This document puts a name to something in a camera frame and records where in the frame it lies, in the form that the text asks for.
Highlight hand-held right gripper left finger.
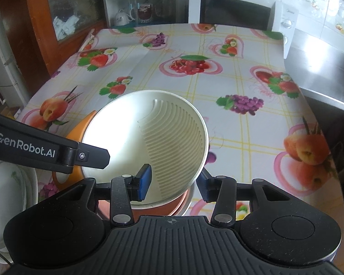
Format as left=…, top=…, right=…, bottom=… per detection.
left=56, top=163, right=153, bottom=225

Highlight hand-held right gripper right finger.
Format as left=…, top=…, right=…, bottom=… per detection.
left=197, top=170, right=279, bottom=223

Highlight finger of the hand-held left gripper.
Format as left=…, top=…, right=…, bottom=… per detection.
left=75, top=143, right=111, bottom=170

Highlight terracotta bowl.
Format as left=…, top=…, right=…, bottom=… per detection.
left=96, top=190, right=190, bottom=217

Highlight cream bowl with orange handle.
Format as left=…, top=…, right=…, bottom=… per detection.
left=52, top=90, right=210, bottom=204

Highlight white plate with green print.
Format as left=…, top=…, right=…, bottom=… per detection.
left=0, top=163, right=36, bottom=250

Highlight fruit print tablecloth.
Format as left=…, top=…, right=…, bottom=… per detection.
left=17, top=24, right=344, bottom=225

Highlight wooden cabinet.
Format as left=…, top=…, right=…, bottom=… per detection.
left=0, top=0, right=107, bottom=76

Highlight white teapot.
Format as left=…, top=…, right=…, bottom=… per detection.
left=114, top=9, right=134, bottom=27

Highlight glass mug with dark print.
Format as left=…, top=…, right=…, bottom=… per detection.
left=136, top=2, right=154, bottom=24

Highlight stainless steel counter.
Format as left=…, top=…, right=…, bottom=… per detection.
left=284, top=28, right=344, bottom=113

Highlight white microwave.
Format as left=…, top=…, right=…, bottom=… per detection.
left=188, top=0, right=300, bottom=53

